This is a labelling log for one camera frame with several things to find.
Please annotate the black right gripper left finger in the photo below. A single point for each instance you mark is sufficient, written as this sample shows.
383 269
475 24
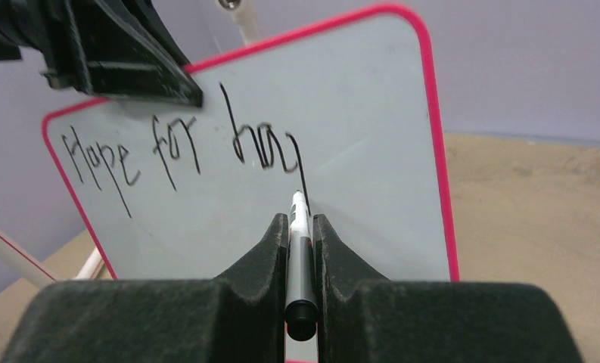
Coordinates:
234 317

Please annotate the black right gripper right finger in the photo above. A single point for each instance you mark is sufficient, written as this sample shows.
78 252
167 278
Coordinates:
366 317

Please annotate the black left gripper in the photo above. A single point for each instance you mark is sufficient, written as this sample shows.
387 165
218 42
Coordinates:
112 49

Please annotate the black whiteboard marker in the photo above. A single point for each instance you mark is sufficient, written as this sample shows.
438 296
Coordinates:
301 312

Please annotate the pink framed whiteboard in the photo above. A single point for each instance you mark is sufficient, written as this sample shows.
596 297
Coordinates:
345 110

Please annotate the white pvc pipe stand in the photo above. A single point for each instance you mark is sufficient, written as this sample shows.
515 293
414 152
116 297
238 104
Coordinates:
243 13

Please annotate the white diagonal pole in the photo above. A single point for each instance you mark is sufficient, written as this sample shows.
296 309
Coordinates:
29 267

